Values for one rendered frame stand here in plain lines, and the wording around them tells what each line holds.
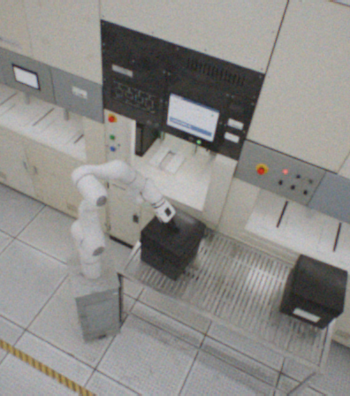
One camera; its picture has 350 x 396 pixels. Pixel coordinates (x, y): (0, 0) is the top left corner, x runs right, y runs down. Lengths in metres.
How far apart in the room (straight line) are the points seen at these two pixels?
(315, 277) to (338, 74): 1.13
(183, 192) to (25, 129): 1.34
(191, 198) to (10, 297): 1.62
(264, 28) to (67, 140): 1.79
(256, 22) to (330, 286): 1.45
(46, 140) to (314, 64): 2.03
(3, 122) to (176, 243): 1.79
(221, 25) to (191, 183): 1.26
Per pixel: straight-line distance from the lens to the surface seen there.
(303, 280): 2.35
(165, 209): 2.20
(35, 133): 3.20
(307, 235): 2.73
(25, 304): 3.29
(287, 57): 1.86
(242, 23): 1.85
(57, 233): 3.58
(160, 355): 3.05
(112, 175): 1.84
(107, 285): 2.41
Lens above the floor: 2.89
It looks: 50 degrees down
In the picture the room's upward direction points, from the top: 8 degrees clockwise
